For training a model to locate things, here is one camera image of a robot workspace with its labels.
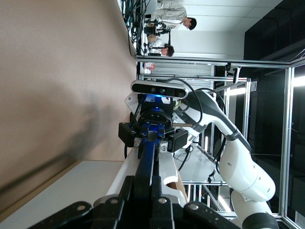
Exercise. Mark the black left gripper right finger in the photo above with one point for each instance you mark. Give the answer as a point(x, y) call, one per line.
point(166, 214)

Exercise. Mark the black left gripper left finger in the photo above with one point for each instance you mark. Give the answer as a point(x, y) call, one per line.
point(114, 214)

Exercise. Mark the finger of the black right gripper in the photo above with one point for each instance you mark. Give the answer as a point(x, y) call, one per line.
point(177, 140)
point(126, 133)

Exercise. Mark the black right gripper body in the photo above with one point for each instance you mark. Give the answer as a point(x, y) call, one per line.
point(155, 112)

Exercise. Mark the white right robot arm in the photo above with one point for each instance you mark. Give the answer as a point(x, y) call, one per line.
point(238, 167)

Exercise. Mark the person in white shirt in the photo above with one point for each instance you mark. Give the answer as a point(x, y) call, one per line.
point(166, 50)

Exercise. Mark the brown paper table cover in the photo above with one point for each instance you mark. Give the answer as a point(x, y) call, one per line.
point(59, 59)

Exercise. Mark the person in beige jacket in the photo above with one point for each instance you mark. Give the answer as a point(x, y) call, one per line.
point(171, 12)

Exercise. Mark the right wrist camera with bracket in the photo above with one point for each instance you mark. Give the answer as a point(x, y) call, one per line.
point(143, 87)

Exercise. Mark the frame-mounted white camera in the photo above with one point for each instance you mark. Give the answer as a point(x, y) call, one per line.
point(236, 75)

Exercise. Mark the aluminium frame cage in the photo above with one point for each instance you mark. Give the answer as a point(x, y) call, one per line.
point(287, 119)

